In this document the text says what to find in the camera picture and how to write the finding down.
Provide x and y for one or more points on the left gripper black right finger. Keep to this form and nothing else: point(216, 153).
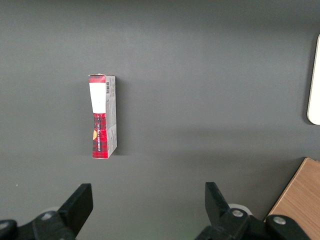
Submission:
point(225, 222)

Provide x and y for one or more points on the beige rectangular tray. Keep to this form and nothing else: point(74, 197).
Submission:
point(315, 100)

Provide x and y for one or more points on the red plaid grey carton box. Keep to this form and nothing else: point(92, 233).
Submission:
point(100, 100)

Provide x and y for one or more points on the wooden drawer cabinet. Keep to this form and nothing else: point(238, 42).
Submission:
point(300, 190)

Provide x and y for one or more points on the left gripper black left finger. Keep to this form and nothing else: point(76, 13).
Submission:
point(67, 220)

